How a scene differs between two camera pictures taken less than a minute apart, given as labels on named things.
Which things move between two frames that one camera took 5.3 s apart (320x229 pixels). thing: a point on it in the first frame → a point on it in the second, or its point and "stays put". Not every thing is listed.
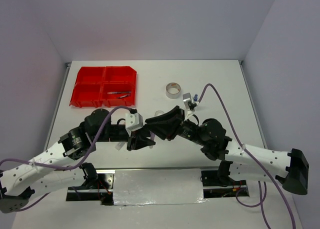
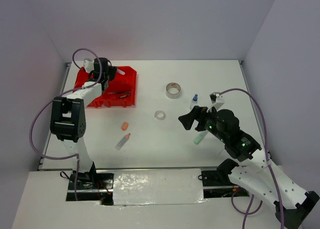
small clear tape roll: x=158 y=112 stays put
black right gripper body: x=188 y=130 → x=208 y=119
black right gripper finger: x=167 y=130 → x=187 y=120
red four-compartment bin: x=92 y=83 stays put
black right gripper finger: x=176 y=115 → x=197 y=112
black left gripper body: x=115 y=134 → x=110 y=74
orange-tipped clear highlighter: x=119 y=146 stays put
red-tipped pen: x=118 y=92 stays put
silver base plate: x=141 y=186 stays put
